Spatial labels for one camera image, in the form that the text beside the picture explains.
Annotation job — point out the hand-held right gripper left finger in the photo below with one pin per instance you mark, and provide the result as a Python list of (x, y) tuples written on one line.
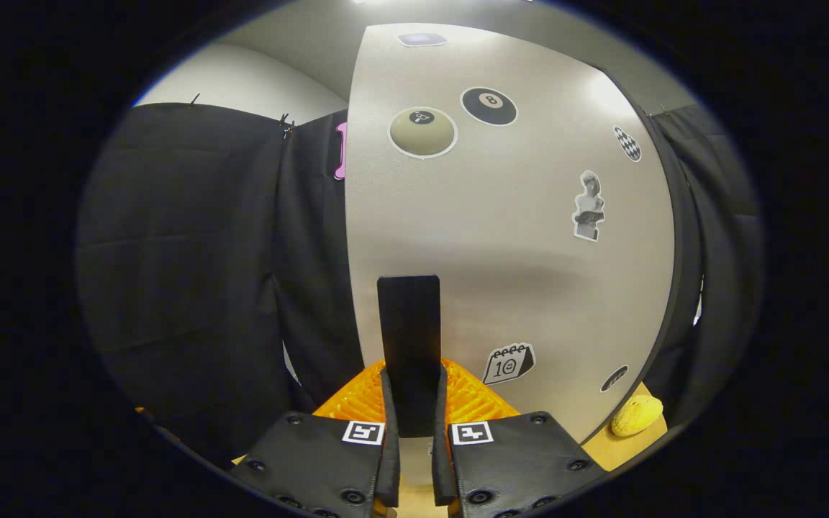
[(314, 460)]

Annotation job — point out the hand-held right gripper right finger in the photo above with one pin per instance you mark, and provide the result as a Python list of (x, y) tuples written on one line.
[(522, 460)]

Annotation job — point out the grey cabinet door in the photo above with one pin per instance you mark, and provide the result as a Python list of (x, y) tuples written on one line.
[(515, 252)]

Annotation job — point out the yellow plush toy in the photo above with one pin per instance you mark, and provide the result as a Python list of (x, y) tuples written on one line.
[(636, 416)]

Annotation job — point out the black backdrop cloth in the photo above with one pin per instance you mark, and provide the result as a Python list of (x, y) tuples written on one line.
[(191, 273)]

